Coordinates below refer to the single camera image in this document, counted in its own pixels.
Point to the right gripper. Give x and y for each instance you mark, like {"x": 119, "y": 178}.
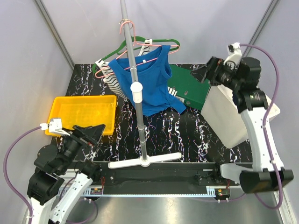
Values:
{"x": 214, "y": 66}

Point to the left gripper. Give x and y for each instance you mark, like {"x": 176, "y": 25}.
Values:
{"x": 79, "y": 134}

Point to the blue tank top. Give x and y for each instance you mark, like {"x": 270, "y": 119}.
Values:
{"x": 153, "y": 72}

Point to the striped tank top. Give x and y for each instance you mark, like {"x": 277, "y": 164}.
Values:
{"x": 111, "y": 80}

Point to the green plastic hanger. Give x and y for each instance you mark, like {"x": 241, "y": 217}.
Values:
{"x": 144, "y": 44}

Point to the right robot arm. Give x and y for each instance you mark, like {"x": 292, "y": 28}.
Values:
{"x": 268, "y": 172}

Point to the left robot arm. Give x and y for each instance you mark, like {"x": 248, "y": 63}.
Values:
{"x": 51, "y": 164}

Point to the yellow plastic tray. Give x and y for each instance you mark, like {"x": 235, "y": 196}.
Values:
{"x": 85, "y": 111}

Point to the white foam box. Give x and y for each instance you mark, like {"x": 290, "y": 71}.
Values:
{"x": 222, "y": 115}

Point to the grey clothes stand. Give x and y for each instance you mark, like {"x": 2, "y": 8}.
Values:
{"x": 136, "y": 89}

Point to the green ring binder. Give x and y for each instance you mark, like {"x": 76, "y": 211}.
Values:
{"x": 184, "y": 86}

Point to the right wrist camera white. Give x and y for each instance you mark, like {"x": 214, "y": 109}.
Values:
{"x": 234, "y": 54}

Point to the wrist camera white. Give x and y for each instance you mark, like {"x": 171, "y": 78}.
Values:
{"x": 234, "y": 54}
{"x": 54, "y": 127}

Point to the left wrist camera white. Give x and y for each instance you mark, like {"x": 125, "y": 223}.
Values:
{"x": 54, "y": 127}

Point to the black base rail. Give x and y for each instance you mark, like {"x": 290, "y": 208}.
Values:
{"x": 169, "y": 178}

